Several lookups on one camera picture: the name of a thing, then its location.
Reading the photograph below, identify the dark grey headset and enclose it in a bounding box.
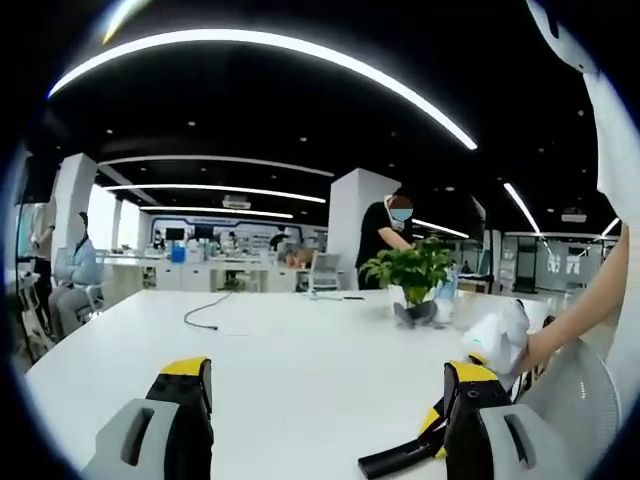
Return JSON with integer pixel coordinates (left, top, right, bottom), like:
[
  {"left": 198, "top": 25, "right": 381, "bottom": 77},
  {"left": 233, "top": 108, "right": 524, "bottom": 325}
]
[{"left": 392, "top": 301, "right": 440, "bottom": 330}]

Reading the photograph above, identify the green potted plant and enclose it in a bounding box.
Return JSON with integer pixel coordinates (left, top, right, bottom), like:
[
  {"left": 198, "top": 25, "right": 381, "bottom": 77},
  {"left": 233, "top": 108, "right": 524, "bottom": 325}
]
[{"left": 358, "top": 236, "right": 457, "bottom": 307}]

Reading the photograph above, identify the black remote control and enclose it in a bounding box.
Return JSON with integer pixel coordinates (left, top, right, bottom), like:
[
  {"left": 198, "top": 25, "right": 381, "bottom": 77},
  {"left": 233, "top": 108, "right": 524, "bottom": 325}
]
[{"left": 357, "top": 434, "right": 447, "bottom": 480}]

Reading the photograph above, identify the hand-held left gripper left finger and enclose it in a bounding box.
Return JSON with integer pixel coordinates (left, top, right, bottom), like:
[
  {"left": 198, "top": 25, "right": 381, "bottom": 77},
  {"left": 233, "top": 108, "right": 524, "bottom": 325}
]
[{"left": 82, "top": 356, "right": 215, "bottom": 480}]

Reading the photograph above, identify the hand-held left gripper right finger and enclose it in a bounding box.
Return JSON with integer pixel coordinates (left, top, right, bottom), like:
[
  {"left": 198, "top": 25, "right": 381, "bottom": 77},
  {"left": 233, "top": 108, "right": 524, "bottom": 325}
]
[{"left": 442, "top": 360, "right": 557, "bottom": 480}]

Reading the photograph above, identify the white mesh basket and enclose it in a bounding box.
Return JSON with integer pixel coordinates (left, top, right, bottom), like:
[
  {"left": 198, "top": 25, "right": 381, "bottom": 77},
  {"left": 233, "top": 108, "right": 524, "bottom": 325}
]
[{"left": 517, "top": 337, "right": 624, "bottom": 480}]

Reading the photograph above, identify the white worn device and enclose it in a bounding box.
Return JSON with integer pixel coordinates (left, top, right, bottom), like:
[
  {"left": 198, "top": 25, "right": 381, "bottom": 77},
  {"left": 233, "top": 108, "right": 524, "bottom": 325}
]
[{"left": 525, "top": 0, "right": 600, "bottom": 76}]

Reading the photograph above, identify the curved ceiling light strip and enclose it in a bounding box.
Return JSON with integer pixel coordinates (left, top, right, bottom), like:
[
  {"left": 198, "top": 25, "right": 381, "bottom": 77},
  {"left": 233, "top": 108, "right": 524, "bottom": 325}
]
[{"left": 47, "top": 28, "right": 479, "bottom": 151}]

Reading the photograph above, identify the grey cable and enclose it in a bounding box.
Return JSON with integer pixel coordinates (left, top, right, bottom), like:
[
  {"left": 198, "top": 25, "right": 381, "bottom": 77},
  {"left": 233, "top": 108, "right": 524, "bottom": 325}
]
[{"left": 183, "top": 291, "right": 236, "bottom": 332}]

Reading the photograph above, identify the person's right hand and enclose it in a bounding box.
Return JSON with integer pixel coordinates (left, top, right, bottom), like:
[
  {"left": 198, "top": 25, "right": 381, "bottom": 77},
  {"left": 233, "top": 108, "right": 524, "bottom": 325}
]
[{"left": 509, "top": 327, "right": 559, "bottom": 379}]

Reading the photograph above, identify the person's white shirt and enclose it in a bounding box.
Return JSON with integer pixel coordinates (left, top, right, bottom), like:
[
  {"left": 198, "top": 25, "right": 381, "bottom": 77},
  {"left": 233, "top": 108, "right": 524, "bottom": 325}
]
[{"left": 582, "top": 69, "right": 640, "bottom": 386}]

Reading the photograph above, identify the white background counter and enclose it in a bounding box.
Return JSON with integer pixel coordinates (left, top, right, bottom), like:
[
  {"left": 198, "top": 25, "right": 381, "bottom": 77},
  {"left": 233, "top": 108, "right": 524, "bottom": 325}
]
[{"left": 102, "top": 252, "right": 311, "bottom": 294}]

